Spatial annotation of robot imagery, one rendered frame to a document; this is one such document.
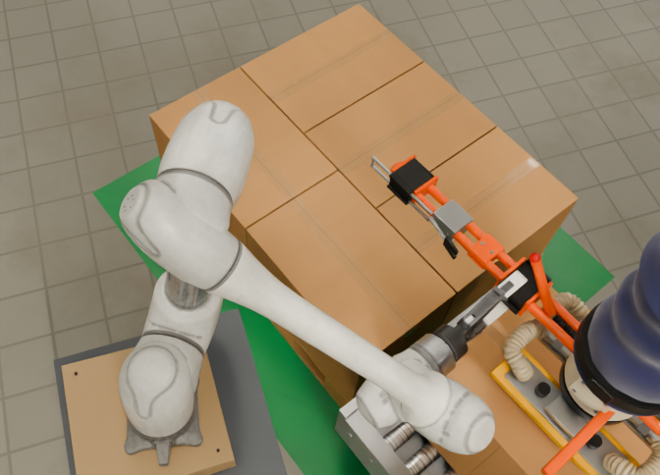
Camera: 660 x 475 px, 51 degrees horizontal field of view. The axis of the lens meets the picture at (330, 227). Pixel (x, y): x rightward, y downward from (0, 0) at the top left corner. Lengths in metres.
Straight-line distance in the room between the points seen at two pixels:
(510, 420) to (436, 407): 0.51
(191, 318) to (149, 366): 0.14
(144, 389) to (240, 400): 0.39
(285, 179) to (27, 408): 1.24
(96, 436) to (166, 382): 0.33
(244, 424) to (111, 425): 0.32
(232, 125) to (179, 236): 0.23
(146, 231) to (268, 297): 0.24
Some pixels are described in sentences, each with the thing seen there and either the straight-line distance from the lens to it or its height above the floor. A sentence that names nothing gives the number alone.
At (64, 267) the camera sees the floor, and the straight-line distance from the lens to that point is 2.99.
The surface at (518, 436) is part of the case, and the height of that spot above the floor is 0.95.
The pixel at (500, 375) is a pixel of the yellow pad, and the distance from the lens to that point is 1.59.
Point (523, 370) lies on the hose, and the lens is 1.57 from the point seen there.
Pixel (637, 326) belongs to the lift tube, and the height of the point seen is 1.52.
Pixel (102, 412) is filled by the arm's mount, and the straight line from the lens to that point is 1.83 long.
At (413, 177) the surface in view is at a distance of 1.62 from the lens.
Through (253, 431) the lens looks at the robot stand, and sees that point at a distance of 1.85.
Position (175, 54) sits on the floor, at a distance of 3.58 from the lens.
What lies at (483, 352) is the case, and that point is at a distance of 1.76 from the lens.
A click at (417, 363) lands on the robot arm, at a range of 1.38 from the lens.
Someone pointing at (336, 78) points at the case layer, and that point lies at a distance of 2.72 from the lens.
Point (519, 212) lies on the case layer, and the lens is 2.48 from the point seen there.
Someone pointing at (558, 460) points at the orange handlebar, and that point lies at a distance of 1.45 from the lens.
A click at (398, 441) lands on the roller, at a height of 0.55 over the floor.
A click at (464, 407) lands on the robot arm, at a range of 1.23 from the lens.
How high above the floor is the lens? 2.54
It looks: 59 degrees down
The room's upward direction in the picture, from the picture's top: 6 degrees clockwise
